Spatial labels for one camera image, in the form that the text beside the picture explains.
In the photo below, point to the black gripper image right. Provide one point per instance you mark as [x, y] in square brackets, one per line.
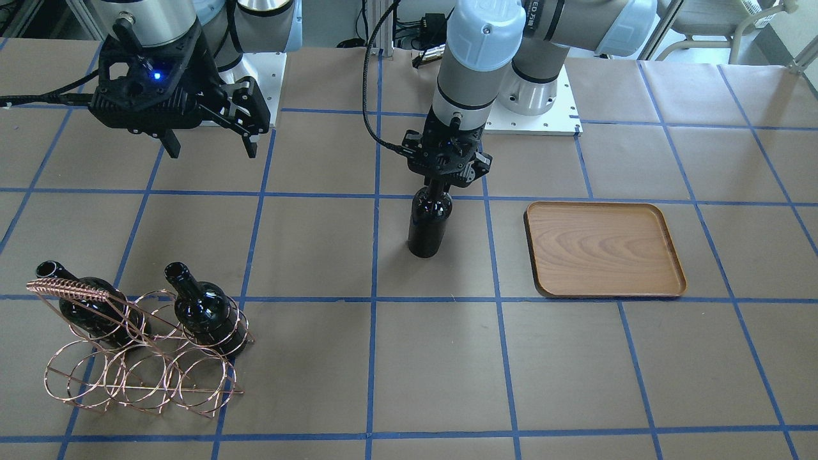
[478, 167]

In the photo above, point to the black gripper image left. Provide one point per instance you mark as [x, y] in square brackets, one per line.
[209, 68]

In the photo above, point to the dark wine bottle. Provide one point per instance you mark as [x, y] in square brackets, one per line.
[206, 312]
[99, 318]
[431, 208]

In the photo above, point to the wooden tray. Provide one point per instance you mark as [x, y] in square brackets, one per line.
[602, 249]

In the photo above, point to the white chair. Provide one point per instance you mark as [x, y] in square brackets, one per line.
[727, 24]

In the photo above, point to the aluminium frame post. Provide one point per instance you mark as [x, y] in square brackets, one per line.
[379, 21]

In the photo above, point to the black power adapter with cables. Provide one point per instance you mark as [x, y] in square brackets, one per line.
[427, 35]

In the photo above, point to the copper wire wine rack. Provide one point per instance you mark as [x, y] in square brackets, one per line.
[163, 367]

